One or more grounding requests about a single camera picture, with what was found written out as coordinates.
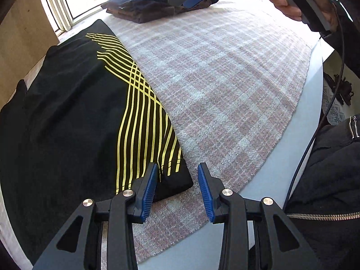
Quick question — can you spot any grey sneaker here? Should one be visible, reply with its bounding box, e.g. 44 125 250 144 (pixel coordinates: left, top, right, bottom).
321 72 355 126

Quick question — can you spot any black cable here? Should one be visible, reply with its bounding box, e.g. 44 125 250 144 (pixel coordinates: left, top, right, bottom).
283 1 346 213

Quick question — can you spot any person's black zip jacket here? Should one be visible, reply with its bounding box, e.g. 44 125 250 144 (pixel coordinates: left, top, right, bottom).
284 115 360 270

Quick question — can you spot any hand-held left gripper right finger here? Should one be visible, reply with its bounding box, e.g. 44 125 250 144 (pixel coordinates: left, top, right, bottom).
197 162 324 270

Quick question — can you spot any white window frame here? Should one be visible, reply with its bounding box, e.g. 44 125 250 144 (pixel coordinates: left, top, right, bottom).
36 0 186 38

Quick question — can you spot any pink plaid blanket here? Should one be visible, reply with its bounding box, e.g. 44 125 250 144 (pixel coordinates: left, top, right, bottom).
105 0 313 265

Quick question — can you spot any pile of folded dark clothes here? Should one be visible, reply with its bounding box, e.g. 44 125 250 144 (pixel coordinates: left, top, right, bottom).
101 0 220 24

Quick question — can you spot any brown board panel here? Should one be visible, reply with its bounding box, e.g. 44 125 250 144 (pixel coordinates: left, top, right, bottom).
0 0 60 111

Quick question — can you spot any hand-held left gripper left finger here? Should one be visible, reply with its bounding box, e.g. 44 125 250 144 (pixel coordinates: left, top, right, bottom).
32 162 159 270

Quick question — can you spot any person's right hand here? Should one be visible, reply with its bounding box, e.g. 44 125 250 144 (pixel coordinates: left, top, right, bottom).
254 0 339 33

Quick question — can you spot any black yellow-striped t-shirt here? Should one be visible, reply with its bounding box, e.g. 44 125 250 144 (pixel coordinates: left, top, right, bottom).
0 19 194 266

